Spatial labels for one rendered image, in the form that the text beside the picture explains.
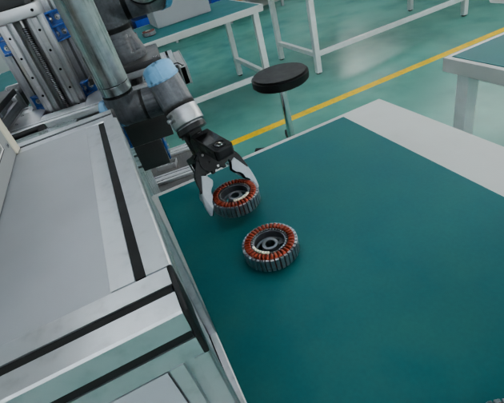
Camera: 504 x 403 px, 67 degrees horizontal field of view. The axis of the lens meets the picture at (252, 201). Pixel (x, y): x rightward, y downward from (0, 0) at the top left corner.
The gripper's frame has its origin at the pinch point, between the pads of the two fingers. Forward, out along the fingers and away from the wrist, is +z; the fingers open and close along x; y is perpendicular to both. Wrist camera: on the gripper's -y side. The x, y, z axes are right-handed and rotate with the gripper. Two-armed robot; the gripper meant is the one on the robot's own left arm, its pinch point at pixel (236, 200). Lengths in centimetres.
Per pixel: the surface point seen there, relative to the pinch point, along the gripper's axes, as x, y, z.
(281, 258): 4.8, -18.5, 11.5
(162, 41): -87, 203, -110
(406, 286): -6.6, -33.0, 23.5
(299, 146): -29.0, 11.4, -2.1
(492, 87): -239, 90, 39
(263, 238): 2.8, -10.4, 8.5
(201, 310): 22.9, -24.6, 8.6
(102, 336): 33, -58, -4
